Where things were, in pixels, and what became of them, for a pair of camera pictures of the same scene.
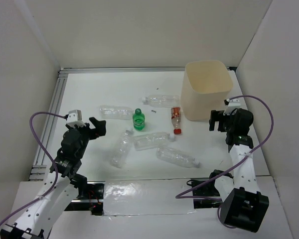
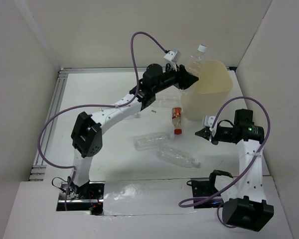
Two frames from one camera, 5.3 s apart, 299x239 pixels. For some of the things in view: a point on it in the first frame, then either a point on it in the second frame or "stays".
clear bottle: [177, 157] stays
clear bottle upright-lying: [119, 157] -> [196, 62]
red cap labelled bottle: [175, 114] stays
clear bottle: [163, 100] stays
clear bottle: [148, 141] stays
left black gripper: [99, 129] -> [184, 79]
